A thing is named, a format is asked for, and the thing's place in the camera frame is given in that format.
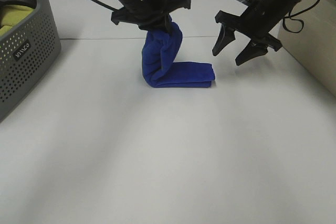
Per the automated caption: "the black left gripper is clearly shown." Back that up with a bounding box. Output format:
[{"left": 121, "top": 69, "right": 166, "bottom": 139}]
[{"left": 111, "top": 0, "right": 191, "bottom": 31}]

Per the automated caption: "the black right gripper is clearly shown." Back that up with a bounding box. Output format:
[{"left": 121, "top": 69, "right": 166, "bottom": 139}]
[{"left": 212, "top": 0, "right": 282, "bottom": 66}]

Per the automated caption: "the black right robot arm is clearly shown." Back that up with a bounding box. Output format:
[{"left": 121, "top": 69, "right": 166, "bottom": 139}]
[{"left": 212, "top": 0, "right": 302, "bottom": 66}]

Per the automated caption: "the blue microfibre towel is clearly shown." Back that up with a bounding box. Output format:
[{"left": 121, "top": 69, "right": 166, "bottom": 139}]
[{"left": 142, "top": 19, "right": 215, "bottom": 88}]

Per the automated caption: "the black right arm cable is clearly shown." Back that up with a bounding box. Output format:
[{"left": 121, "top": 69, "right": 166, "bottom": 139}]
[{"left": 282, "top": 0, "right": 324, "bottom": 34}]

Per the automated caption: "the yellow-green cloth in basket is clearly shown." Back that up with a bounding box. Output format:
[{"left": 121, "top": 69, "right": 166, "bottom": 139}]
[{"left": 1, "top": 5, "right": 34, "bottom": 36}]

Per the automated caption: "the grey perforated plastic basket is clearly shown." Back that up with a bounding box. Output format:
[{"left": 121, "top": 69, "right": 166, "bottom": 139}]
[{"left": 1, "top": 0, "right": 61, "bottom": 120}]

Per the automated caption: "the beige storage box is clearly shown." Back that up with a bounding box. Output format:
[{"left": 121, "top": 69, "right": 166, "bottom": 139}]
[{"left": 278, "top": 0, "right": 335, "bottom": 95}]

